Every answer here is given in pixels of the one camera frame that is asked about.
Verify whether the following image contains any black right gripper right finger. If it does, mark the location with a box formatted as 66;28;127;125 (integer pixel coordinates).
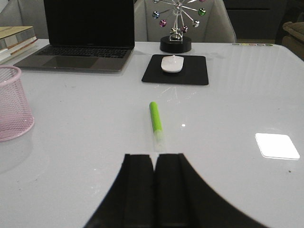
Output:
155;153;263;228

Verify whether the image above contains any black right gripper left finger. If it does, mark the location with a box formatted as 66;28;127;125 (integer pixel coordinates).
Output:
85;154;154;228

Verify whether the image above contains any green highlighter pen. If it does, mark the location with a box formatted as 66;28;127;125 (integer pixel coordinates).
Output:
149;102;165;152

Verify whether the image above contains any pink mesh pen holder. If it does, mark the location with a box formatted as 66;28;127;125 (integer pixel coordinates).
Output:
0;66;34;142

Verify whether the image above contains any black mouse pad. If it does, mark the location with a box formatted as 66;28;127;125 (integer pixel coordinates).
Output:
141;54;209;86

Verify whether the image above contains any white computer mouse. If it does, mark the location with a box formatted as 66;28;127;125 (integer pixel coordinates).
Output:
161;55;184;73

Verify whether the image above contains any ferris wheel kinetic desk toy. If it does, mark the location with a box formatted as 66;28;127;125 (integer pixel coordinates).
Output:
152;0;207;53

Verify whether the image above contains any grey laptop computer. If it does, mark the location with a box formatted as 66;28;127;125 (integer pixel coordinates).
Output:
15;0;135;72

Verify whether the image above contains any right grey armchair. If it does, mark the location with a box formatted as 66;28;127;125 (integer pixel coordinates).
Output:
134;0;237;43

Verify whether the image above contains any grey armchair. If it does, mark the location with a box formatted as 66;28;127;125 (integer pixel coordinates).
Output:
0;0;48;39
134;0;237;43

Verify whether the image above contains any bottom white book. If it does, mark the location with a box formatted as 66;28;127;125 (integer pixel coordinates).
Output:
0;44;36;64

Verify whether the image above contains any white book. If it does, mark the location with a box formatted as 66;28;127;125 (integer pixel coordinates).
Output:
0;44;36;64
0;36;37;55

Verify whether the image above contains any middle white book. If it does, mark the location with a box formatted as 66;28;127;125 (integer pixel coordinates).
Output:
0;36;37;55

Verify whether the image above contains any olive cushion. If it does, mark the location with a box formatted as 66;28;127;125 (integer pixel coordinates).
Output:
282;22;304;60

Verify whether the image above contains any top yellow book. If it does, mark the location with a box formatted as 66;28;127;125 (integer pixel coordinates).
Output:
0;26;36;49

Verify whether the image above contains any left grey armchair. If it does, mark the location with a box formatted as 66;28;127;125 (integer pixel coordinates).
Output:
0;0;48;39

